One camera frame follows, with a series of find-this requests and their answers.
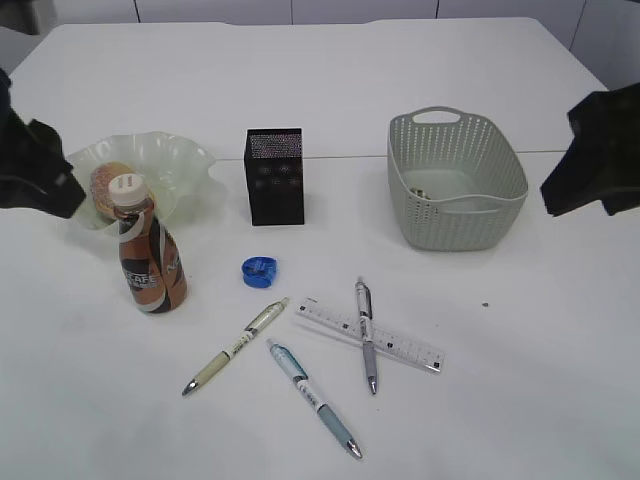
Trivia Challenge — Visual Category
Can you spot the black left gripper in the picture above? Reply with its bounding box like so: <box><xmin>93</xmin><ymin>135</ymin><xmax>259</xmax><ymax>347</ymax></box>
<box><xmin>1</xmin><ymin>72</ymin><xmax>86</xmax><ymax>219</ymax></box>

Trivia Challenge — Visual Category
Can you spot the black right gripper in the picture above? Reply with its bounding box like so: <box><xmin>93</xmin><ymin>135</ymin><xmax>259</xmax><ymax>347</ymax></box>
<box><xmin>540</xmin><ymin>84</ymin><xmax>639</xmax><ymax>217</ymax></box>

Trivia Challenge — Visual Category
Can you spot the sugared orange bread bun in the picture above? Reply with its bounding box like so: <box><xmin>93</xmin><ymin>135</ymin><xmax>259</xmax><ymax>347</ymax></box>
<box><xmin>90</xmin><ymin>162</ymin><xmax>134</xmax><ymax>222</ymax></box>

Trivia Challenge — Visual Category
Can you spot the brown Nescafe coffee bottle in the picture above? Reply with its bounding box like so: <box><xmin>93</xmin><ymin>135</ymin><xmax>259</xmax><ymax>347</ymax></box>
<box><xmin>108</xmin><ymin>173</ymin><xmax>187</xmax><ymax>314</ymax></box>

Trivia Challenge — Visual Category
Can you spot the paper ball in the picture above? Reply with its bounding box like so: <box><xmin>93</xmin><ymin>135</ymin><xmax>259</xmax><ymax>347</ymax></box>
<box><xmin>410</xmin><ymin>187</ymin><xmax>431</xmax><ymax>200</ymax></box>

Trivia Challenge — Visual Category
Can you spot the green wavy glass plate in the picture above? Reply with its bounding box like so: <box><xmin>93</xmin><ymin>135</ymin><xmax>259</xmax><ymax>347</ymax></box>
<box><xmin>67</xmin><ymin>131</ymin><xmax>215</xmax><ymax>235</ymax></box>

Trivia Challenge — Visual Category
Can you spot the green plastic woven basket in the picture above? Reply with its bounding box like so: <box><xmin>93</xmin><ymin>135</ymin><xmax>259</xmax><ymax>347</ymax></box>
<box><xmin>387</xmin><ymin>106</ymin><xmax>529</xmax><ymax>252</ymax></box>

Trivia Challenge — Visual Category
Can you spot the black mesh pen holder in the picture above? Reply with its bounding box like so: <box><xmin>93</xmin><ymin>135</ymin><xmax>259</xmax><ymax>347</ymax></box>
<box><xmin>244</xmin><ymin>128</ymin><xmax>305</xmax><ymax>226</ymax></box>

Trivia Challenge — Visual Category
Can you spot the blue pencil sharpener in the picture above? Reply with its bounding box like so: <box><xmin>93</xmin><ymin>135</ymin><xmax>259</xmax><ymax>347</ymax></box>
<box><xmin>241</xmin><ymin>256</ymin><xmax>277</xmax><ymax>289</ymax></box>

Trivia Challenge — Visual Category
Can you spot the beige retractable pen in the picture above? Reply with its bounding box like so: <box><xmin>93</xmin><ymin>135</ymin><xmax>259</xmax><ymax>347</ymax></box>
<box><xmin>181</xmin><ymin>297</ymin><xmax>290</xmax><ymax>398</ymax></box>

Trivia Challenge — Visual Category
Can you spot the grey retractable pen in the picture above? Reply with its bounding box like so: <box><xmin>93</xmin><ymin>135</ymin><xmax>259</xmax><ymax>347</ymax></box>
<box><xmin>355</xmin><ymin>277</ymin><xmax>378</xmax><ymax>395</ymax></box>

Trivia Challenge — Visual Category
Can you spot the blue retractable pen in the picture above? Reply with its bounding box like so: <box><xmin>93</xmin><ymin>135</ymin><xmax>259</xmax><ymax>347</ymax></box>
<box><xmin>266</xmin><ymin>339</ymin><xmax>364</xmax><ymax>460</ymax></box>

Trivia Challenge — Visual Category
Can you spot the clear plastic ruler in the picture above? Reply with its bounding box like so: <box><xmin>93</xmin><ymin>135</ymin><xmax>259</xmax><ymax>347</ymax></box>
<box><xmin>296</xmin><ymin>298</ymin><xmax>445</xmax><ymax>373</ymax></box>

